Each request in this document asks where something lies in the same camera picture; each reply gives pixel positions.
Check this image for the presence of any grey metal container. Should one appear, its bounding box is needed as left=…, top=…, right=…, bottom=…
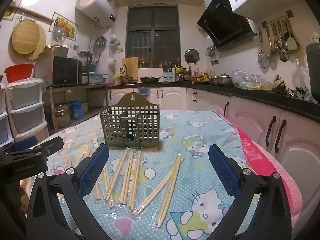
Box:
left=37, top=45, right=70, bottom=58

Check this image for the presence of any wall utensil rail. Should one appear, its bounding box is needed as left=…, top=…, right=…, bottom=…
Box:
left=262, top=10, right=293, bottom=28

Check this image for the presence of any round wooden board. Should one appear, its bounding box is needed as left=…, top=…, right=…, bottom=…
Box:
left=27, top=22, right=47, bottom=60

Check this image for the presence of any blender jug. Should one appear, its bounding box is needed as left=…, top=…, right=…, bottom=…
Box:
left=79, top=51, right=93, bottom=67

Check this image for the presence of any bunch of wooden chopsticks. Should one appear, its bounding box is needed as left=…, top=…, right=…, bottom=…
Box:
left=57, top=148, right=185, bottom=228

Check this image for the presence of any cartoon cat printed blanket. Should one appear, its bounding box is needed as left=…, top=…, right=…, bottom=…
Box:
left=30, top=109, right=283, bottom=240

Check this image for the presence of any clear plastic bag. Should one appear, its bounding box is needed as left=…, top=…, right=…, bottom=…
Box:
left=230, top=70, right=273, bottom=92

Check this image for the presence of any wooden storage rack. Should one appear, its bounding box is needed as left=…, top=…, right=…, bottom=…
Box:
left=42, top=83, right=109, bottom=130

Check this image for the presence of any rectangular wooden cutting board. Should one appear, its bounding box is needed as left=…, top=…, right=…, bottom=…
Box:
left=122, top=57, right=139, bottom=82

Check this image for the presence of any white water heater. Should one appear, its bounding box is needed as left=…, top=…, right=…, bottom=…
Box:
left=76, top=0, right=118, bottom=28

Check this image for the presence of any grey cylindrical appliance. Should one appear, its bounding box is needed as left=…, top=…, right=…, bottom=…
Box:
left=305, top=42, right=320, bottom=100

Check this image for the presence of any metal mesh strainer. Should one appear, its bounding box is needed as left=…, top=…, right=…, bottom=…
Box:
left=257, top=29, right=268, bottom=69

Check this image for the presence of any white and blue knife block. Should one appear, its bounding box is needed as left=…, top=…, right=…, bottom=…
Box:
left=162, top=71, right=175, bottom=83

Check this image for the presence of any black range hood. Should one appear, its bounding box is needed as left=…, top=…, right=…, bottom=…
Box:
left=197, top=0, right=258, bottom=50

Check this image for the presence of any dark pot lid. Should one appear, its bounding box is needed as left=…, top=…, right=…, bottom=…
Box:
left=184, top=49, right=200, bottom=64

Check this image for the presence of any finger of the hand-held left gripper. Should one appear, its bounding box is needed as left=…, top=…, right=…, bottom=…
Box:
left=37, top=137, right=64, bottom=157
left=3, top=136, right=38, bottom=153

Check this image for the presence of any green spatula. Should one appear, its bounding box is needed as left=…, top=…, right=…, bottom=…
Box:
left=286, top=17, right=300, bottom=51

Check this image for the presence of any round bamboo tray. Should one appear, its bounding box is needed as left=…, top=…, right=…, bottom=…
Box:
left=12, top=19, right=40, bottom=55

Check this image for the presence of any large steel stockpot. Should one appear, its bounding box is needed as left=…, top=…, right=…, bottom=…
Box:
left=54, top=104, right=70, bottom=128

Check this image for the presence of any large steel ladle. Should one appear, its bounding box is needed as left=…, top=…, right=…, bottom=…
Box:
left=279, top=25, right=290, bottom=62

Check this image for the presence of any green plastic utensil holder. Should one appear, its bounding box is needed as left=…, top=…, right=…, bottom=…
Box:
left=100, top=92, right=162, bottom=148

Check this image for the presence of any white plastic bag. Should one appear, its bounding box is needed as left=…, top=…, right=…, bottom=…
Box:
left=292, top=59, right=312, bottom=98

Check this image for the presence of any fruit wall poster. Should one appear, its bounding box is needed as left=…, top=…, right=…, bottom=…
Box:
left=3, top=0, right=24, bottom=20
left=52, top=12, right=78, bottom=41

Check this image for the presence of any black microwave oven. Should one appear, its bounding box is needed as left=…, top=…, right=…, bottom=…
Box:
left=35, top=55, right=83, bottom=85

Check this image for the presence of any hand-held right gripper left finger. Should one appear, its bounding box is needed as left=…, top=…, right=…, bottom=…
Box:
left=26, top=144, right=110, bottom=240

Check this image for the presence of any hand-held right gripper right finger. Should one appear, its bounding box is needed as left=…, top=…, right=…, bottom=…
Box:
left=208, top=144, right=292, bottom=240

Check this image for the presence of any row of seasoning bottles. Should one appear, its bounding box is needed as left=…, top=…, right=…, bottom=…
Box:
left=191, top=67, right=210, bottom=83

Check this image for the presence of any glass pot lid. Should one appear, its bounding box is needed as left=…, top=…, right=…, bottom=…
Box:
left=51, top=26, right=67, bottom=47

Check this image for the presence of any light blue box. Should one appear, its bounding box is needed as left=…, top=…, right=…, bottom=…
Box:
left=89, top=72, right=108, bottom=84

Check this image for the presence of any dark framed window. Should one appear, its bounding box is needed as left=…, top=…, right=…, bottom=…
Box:
left=126, top=5, right=181, bottom=58

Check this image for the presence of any hanging steel pan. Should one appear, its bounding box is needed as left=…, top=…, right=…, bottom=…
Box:
left=94, top=36, right=107, bottom=48

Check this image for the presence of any white plastic drawer unit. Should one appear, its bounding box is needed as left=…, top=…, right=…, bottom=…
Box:
left=6, top=78, right=49, bottom=142
left=0, top=85, right=13, bottom=145

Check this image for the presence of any small steel ladle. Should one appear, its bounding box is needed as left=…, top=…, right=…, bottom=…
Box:
left=266, top=26, right=275, bottom=60

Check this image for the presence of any pink towel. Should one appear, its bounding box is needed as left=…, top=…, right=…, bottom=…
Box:
left=217, top=111, right=303, bottom=230

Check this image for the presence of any red plastic basin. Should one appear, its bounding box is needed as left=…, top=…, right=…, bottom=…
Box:
left=4, top=64, right=35, bottom=83

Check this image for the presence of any steel pot with lid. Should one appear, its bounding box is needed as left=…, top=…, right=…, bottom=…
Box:
left=216, top=73, right=234, bottom=87

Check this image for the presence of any brown mushroom cluster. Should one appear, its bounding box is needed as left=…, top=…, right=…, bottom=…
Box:
left=272, top=74, right=288, bottom=94

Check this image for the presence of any blue can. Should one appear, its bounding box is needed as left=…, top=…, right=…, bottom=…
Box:
left=71, top=101, right=83, bottom=120

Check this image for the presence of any black wok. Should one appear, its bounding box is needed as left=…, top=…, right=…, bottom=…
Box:
left=139, top=75, right=164, bottom=84

